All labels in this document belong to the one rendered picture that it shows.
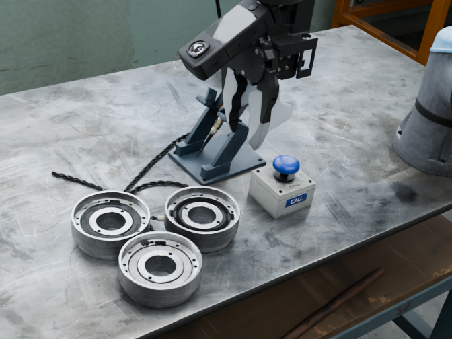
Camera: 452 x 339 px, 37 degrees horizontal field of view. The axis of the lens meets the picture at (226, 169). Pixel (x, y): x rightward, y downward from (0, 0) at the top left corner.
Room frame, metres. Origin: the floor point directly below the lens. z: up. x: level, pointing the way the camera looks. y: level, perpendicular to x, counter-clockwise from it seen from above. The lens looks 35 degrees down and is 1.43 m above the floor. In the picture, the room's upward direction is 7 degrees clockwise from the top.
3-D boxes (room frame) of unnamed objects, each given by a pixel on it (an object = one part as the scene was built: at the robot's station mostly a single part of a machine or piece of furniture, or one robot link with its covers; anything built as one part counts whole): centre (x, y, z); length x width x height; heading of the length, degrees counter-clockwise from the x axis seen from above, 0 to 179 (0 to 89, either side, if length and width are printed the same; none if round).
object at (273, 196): (0.83, -0.09, 0.82); 0.08 x 0.07 x 0.05; 128
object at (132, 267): (0.62, 0.07, 0.82); 0.08 x 0.08 x 0.02
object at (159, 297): (0.62, 0.07, 0.82); 0.10 x 0.10 x 0.04
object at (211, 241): (0.73, 0.02, 0.82); 0.10 x 0.10 x 0.04
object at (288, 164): (0.83, -0.09, 0.85); 0.04 x 0.04 x 0.05
